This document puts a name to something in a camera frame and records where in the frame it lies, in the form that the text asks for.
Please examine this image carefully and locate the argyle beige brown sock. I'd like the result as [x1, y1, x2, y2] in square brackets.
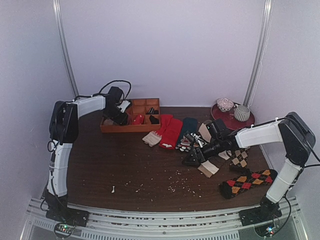
[229, 147, 250, 171]

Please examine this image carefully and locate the left aluminium frame post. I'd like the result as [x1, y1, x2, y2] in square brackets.
[52, 0, 81, 101]

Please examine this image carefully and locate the red rolled sock in tray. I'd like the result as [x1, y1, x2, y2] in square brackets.
[132, 114, 145, 125]

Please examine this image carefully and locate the wooden divided organizer tray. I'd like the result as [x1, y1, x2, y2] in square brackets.
[100, 98, 161, 133]

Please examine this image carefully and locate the aluminium frame post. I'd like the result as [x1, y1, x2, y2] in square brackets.
[243, 0, 273, 108]
[52, 0, 81, 101]

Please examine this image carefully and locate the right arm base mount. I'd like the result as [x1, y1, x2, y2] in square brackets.
[239, 203, 282, 226]

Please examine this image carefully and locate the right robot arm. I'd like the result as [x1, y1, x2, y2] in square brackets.
[182, 112, 316, 221]

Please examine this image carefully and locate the patterned white red bowl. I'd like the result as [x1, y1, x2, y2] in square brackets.
[216, 98, 234, 112]

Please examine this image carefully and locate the right aluminium frame post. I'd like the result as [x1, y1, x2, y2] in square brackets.
[243, 0, 273, 108]

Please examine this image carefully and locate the cream striped sock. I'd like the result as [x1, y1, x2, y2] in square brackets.
[197, 120, 219, 178]

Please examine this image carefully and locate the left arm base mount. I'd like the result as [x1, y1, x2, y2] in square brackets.
[44, 195, 89, 227]

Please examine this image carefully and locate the red long sock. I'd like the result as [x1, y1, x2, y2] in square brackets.
[159, 118, 183, 149]

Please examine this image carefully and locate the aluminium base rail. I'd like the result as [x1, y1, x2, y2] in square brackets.
[21, 196, 308, 240]

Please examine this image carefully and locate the black cable loop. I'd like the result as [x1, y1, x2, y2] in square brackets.
[98, 79, 133, 101]

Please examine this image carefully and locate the red round tray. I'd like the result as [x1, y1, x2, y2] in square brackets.
[211, 104, 256, 131]

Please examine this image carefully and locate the cream brown short sock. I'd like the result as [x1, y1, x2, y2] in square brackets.
[218, 150, 232, 160]

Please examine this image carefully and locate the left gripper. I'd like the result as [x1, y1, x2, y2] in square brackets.
[106, 106, 129, 127]

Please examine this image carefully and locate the green reindeer sock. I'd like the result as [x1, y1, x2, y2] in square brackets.
[175, 117, 198, 152]

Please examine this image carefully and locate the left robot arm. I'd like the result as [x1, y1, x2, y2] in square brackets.
[47, 86, 132, 198]

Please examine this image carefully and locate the striped grey cup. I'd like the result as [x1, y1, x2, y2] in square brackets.
[234, 104, 251, 122]

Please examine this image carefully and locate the argyle black orange sock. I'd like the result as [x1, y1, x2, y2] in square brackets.
[218, 169, 278, 200]

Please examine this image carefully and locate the black rolled sock in tray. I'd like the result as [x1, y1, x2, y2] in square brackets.
[149, 115, 160, 125]

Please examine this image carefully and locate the cream red-trim sock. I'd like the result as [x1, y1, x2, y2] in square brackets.
[142, 131, 162, 147]

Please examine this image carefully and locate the black striped sock in tray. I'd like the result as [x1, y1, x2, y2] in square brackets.
[146, 107, 159, 115]

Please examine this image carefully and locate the beige sock in tray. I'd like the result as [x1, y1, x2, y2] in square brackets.
[103, 119, 114, 126]

